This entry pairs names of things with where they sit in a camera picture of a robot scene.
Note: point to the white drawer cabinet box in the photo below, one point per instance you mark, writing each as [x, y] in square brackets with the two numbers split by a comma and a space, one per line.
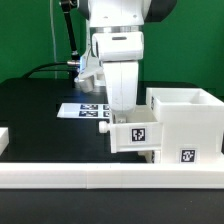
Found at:
[192, 124]

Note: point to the white table boundary frame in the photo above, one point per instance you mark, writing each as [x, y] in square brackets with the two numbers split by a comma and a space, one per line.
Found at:
[95, 176]

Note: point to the white drawer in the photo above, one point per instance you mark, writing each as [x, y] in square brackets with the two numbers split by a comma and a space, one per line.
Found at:
[141, 132]
[151, 156]

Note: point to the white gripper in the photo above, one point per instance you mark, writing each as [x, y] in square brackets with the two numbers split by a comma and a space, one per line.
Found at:
[121, 85]

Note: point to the white fiducial marker sheet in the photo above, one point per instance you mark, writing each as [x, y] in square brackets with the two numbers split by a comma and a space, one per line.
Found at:
[83, 110]

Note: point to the white front drawer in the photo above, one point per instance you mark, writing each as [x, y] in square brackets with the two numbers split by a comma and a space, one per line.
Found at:
[151, 156]

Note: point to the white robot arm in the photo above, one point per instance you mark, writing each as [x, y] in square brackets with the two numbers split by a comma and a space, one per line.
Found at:
[118, 42]

